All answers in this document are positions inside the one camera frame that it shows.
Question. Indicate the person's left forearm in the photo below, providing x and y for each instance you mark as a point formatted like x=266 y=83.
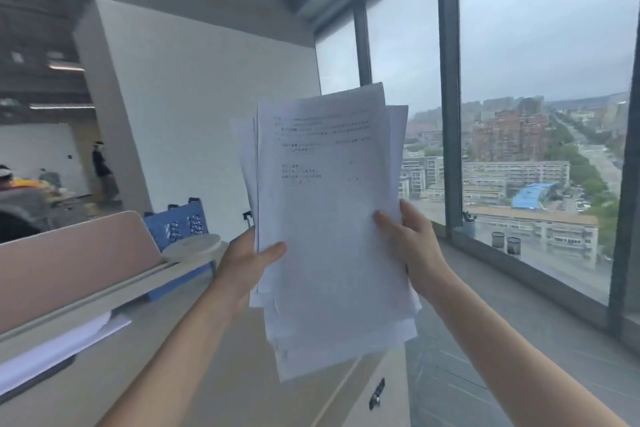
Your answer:
x=185 y=356

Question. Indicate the white paper sheet bundle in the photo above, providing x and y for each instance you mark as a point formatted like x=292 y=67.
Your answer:
x=60 y=346

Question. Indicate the person's right hand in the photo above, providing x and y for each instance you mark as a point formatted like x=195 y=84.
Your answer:
x=420 y=251

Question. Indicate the person's right forearm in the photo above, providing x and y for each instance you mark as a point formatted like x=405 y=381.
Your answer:
x=510 y=356

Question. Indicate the stack of white printed papers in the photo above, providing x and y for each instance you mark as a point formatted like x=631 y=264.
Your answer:
x=325 y=216

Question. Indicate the person's left hand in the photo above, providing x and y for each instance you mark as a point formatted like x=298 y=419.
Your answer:
x=240 y=271

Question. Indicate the blue perforated metal panel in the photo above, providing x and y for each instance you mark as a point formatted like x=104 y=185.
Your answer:
x=175 y=229

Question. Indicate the grey wooden desk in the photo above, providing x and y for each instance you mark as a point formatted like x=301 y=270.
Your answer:
x=100 y=371

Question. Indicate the pink desk divider screen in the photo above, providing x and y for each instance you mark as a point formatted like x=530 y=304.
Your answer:
x=75 y=266

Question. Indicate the black mesh pen cup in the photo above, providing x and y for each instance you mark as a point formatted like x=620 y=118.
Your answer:
x=513 y=246
x=498 y=240

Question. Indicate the small potted plant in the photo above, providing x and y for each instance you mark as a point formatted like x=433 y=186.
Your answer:
x=469 y=229

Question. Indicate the light wooden drawer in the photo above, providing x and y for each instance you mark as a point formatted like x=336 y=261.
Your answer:
x=360 y=411

